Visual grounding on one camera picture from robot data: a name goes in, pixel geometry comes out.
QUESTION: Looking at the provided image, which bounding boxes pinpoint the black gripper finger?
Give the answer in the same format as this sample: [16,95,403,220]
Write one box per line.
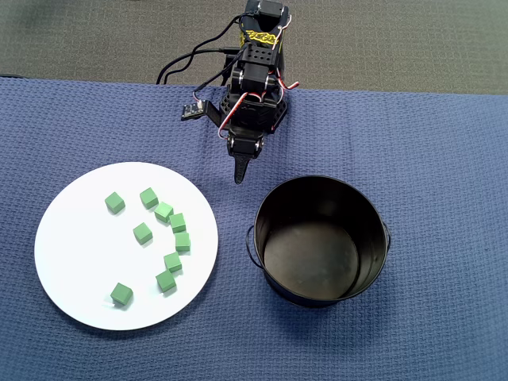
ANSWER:
[233,156,252,186]

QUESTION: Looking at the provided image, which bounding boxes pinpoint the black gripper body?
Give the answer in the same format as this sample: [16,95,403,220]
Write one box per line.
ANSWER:
[219,94,275,160]

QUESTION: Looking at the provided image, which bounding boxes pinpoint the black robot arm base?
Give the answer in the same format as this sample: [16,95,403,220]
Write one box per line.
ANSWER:
[273,98,289,134]

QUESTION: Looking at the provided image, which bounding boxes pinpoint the white round plate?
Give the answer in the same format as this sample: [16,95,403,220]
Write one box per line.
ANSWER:
[33,161,220,332]

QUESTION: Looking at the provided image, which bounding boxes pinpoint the black metal bucket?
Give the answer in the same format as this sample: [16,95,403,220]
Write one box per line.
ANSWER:
[244,175,392,309]

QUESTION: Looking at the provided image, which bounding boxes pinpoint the blue woven cloth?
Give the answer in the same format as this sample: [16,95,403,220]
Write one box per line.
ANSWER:
[0,75,508,381]

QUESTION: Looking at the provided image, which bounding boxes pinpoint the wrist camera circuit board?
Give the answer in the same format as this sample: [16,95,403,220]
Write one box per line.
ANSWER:
[180,99,221,125]

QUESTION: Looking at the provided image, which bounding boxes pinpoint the thick black cable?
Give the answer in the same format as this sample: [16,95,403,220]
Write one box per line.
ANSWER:
[161,46,241,86]

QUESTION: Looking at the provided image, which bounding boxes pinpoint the thin black camera cable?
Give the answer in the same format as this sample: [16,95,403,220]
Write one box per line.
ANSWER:
[156,13,245,105]

